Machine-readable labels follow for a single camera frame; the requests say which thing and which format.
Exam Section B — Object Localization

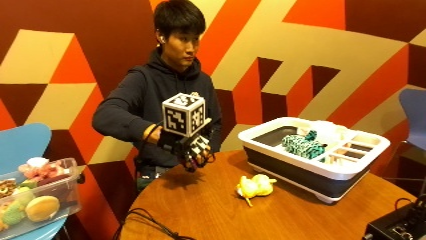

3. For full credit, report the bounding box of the light blue chair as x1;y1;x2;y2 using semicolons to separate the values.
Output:
0;122;69;240

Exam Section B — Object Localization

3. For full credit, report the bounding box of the white marker cube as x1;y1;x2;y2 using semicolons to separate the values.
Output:
161;92;213;138

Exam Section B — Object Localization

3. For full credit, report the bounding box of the black cable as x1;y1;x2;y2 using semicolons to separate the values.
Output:
112;207;197;240

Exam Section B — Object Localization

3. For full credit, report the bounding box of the black electronic box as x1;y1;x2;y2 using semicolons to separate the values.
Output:
362;196;426;240

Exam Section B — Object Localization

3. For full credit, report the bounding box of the purple-blue chair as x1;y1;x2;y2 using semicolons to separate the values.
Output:
382;88;426;198

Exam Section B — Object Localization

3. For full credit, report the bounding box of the the person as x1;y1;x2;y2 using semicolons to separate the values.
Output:
91;0;224;194

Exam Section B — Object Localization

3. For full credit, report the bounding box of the teal zebra soft toy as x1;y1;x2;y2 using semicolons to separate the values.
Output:
281;129;329;160

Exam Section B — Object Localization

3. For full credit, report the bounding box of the clear plastic toy bin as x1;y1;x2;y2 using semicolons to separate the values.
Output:
0;157;84;240

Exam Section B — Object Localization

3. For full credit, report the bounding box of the brown patterned soft toy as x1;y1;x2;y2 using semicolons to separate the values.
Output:
0;178;19;200

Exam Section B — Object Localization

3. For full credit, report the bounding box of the tan bun soft toy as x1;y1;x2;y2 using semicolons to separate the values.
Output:
24;195;61;223

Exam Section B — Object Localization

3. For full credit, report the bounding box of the green soft toy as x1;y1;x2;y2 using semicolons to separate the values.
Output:
0;193;36;231

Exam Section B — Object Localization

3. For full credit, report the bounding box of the pink soft toy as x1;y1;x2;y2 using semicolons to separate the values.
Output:
17;161;68;183

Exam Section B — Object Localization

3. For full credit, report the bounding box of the white soft toy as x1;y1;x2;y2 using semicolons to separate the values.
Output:
310;120;352;141

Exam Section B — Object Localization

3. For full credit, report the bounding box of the white and grey dish basin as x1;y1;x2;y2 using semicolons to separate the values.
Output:
237;116;391;205

